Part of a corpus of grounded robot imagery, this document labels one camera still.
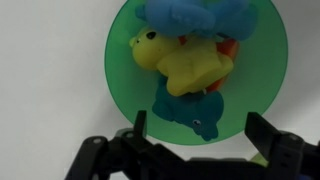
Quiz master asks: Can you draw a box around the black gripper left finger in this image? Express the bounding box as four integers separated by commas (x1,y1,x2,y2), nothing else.
64,109,188,180

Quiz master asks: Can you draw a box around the light blue plush toy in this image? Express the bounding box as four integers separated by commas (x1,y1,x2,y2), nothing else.
134,0,259,42

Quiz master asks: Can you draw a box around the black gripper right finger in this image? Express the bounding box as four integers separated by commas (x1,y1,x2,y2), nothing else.
244,111,320,180

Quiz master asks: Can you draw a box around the green egg-shaped toy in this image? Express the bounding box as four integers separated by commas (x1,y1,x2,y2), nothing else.
104,0,289,147

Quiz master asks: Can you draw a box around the orange toy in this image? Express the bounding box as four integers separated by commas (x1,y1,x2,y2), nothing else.
178,34,240,96

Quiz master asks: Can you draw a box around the dark green rubber toy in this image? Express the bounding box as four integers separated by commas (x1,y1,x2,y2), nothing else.
151,76,225,142

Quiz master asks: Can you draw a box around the yellow plush duck toy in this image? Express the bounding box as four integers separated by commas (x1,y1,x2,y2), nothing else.
128,27,234,98

